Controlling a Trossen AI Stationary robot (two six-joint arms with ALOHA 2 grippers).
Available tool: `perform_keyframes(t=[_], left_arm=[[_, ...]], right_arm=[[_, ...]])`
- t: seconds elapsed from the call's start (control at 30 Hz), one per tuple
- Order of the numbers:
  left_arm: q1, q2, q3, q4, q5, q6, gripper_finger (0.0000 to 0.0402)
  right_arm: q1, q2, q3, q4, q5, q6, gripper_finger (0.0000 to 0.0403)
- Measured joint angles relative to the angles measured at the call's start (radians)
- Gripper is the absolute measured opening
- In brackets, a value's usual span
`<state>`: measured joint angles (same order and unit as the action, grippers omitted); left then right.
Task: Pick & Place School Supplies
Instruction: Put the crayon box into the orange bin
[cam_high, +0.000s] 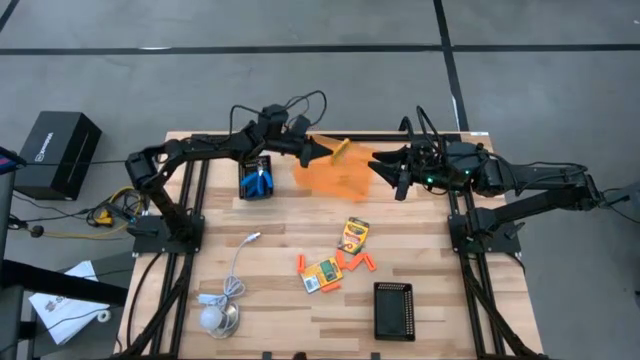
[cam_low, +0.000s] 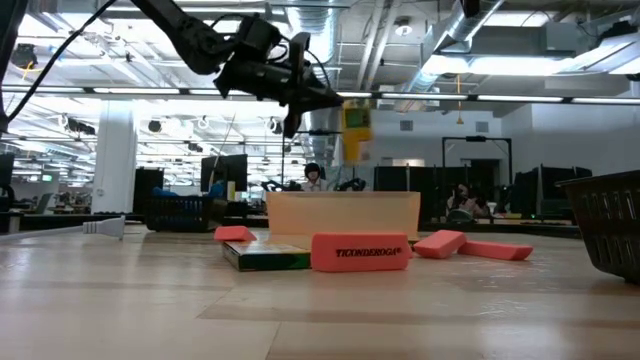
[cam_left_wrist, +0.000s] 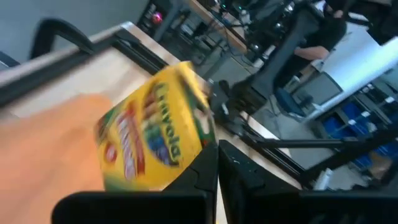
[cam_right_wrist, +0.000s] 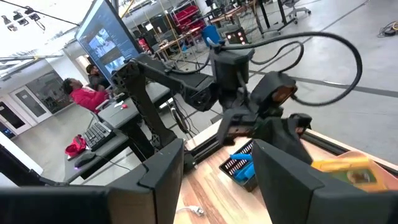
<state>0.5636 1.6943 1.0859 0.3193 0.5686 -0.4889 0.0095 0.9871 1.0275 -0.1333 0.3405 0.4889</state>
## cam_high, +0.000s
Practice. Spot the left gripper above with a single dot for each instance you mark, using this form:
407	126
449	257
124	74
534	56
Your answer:
290	144

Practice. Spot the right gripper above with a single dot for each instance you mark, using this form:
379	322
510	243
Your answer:
445	160

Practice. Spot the orange rubber eraser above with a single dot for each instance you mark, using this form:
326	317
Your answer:
355	263
340	260
301	263
330	288
370	262

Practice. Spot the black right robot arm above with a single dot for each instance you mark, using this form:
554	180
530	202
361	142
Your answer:
540	200

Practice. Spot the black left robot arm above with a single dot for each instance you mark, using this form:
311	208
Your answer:
200	147

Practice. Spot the orange translucent plastic bin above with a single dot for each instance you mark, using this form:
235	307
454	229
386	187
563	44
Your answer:
340	182

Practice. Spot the black table hook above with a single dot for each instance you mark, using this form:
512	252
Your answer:
405	125

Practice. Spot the black slotted plastic basket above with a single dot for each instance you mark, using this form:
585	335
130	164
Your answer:
394	312
256	162

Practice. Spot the white bulb lamp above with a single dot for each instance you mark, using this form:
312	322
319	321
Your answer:
211	318

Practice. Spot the black cardboard box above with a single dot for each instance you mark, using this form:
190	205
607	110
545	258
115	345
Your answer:
55	155

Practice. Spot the white tape roll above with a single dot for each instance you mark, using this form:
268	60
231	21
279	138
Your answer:
104	316

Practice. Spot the black round plug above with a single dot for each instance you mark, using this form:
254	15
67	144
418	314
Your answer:
36	231

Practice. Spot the black metal stand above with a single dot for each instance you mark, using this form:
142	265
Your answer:
50	282

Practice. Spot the white paper sheets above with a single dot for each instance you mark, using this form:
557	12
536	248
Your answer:
65	310

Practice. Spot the blue-topped black device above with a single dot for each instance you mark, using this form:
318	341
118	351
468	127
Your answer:
10	161

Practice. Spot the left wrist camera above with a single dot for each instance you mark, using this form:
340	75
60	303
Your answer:
301	125

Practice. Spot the black table edge bracket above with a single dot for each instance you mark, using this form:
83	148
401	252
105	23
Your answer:
375	356
267	356

